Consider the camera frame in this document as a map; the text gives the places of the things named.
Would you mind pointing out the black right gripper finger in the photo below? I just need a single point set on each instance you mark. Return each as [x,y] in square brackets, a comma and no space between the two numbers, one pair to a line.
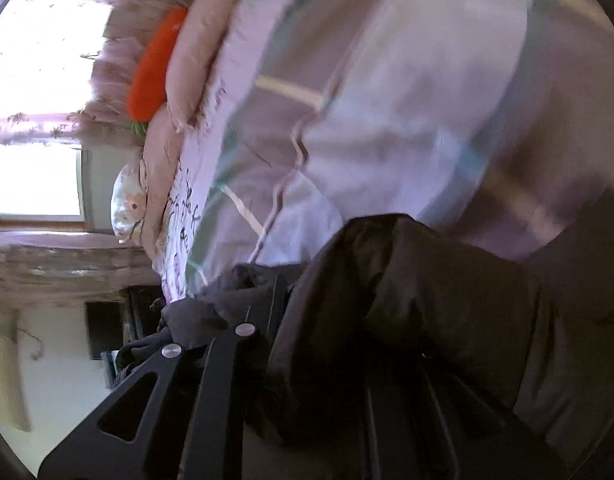
[181,414]

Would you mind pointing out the dark brown puffer jacket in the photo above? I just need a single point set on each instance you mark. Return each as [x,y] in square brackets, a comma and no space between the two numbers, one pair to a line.
[388,297]

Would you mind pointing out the black cabinet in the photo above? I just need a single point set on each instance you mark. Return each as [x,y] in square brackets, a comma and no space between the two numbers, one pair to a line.
[110,325]

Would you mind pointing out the cartoon print pillow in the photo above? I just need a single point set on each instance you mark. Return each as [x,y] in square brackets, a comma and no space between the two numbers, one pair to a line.
[128,203]

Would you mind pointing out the orange carrot plush pillow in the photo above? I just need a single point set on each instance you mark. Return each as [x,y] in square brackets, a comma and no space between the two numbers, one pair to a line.
[147,89]

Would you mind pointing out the pink floral curtain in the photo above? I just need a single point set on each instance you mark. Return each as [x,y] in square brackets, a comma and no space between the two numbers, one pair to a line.
[66,68]

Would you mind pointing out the pastel plaid bed sheet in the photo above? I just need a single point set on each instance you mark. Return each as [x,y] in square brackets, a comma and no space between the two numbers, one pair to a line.
[489,120]

